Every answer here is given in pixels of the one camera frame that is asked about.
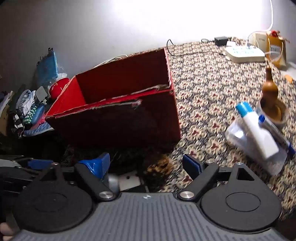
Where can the white plug adapter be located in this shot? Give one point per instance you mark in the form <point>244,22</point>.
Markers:
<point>231,44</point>

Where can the blue striped cloth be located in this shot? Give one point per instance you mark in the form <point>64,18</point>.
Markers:
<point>24,102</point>

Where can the pine cone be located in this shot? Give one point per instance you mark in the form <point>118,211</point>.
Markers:
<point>159,165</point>

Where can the blue checkered cloth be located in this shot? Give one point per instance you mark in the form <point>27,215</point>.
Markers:
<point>39,129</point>

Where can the red glasses case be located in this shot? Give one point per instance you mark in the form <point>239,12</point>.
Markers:
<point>57,88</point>

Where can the red cardboard box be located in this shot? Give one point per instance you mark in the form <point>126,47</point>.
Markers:
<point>129,125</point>

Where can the blue glasses case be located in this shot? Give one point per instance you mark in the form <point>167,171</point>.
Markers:
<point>38,113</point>

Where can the green striped sock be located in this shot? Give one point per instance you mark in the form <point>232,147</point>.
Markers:
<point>30,115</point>

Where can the small orange object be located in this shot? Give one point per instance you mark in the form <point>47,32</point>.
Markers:
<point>289,78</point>

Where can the white bottle with blue cap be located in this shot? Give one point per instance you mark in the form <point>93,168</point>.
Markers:
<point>259,134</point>

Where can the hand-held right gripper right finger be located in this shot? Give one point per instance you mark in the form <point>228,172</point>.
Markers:
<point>190,165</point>

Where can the white box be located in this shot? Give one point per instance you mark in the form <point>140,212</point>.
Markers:
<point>259,40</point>

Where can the white power strip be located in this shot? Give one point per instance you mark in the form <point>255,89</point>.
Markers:
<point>245,54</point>

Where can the person's left hand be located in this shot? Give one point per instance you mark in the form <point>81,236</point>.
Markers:
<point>5,231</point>

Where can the yellow gift bag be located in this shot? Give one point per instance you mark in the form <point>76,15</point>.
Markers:
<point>276,53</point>

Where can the wooden gourd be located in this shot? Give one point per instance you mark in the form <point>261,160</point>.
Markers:
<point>269,90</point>

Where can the small grey mirror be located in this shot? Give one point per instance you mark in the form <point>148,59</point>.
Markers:
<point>41,93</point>

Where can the white grey plastic object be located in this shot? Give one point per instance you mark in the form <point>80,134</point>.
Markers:
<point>128,182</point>

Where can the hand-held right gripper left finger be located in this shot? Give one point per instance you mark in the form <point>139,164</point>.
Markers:
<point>97,166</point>

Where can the clear plastic bag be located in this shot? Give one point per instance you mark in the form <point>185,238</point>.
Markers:
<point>235,136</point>
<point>62,75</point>

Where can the blue pouch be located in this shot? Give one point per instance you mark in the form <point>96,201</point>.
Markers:
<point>47,67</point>

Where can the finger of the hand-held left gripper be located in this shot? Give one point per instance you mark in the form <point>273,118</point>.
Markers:
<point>39,163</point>

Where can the floral patterned tablecloth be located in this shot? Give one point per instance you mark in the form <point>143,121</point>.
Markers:
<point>208,92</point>

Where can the marker with blue cap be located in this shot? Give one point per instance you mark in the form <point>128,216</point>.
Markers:
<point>275,132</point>

